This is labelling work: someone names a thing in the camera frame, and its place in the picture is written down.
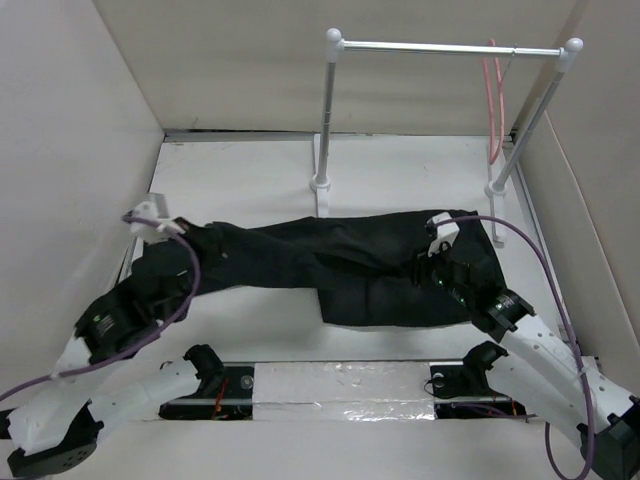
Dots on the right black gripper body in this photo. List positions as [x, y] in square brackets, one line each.
[438, 271]

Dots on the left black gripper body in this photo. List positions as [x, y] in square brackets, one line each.
[163, 307]

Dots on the black trousers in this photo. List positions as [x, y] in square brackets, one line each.
[359, 267]

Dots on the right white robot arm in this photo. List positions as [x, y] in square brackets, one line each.
[523, 359]

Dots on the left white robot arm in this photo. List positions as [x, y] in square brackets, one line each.
[63, 424]

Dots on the pink clothes hanger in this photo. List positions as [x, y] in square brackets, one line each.
[494, 90]

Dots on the silver foil covered panel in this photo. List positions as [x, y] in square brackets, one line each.
[376, 391]

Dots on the white and silver clothes rack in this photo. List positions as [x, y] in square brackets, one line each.
[498, 174]

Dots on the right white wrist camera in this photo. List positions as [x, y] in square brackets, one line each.
[443, 232]

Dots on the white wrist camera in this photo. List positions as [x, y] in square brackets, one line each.
[150, 221]
[443, 232]

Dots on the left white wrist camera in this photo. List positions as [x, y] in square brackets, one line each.
[150, 221]

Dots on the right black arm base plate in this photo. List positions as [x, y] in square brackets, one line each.
[456, 397]

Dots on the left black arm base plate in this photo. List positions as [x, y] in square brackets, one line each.
[230, 400]

